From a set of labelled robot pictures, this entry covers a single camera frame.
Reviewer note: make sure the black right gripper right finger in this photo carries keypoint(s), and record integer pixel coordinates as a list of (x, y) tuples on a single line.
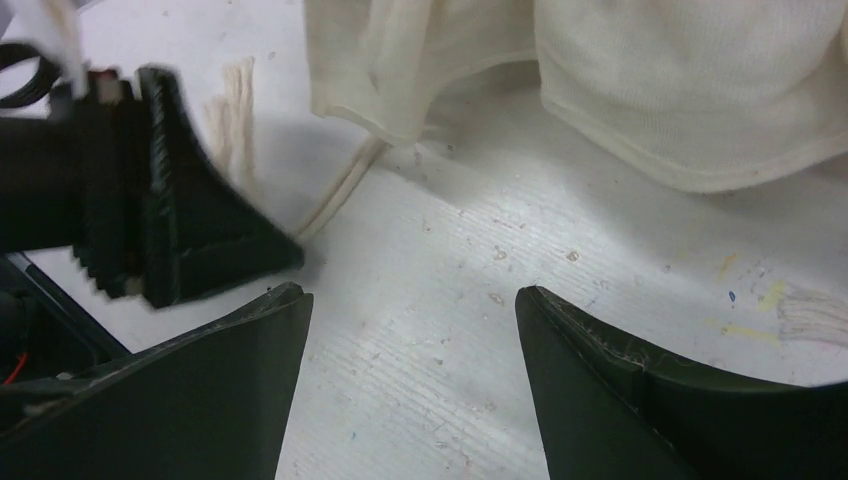
[(610, 405)]

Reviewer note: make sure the orange patterned bed cushion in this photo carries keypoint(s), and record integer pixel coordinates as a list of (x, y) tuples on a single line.
[(701, 96)]

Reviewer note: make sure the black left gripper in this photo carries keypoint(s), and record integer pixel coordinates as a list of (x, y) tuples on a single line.
[(159, 220)]

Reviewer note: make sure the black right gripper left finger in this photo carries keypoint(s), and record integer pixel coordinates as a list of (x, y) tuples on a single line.
[(212, 403)]

